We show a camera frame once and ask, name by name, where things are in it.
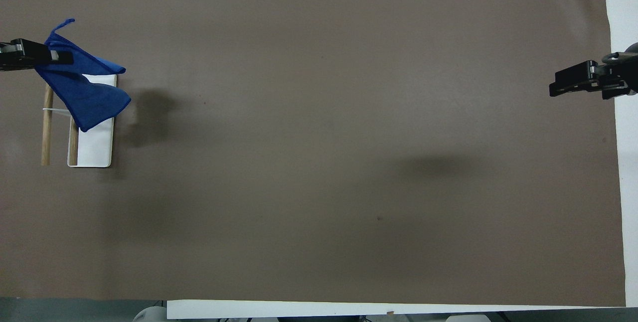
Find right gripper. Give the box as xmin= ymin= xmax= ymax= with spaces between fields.
xmin=549 ymin=42 xmax=638 ymax=100

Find blue towel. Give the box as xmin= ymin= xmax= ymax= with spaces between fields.
xmin=34 ymin=17 xmax=132 ymax=133

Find white towel rack wooden rods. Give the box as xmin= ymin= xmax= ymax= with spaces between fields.
xmin=41 ymin=73 xmax=118 ymax=168

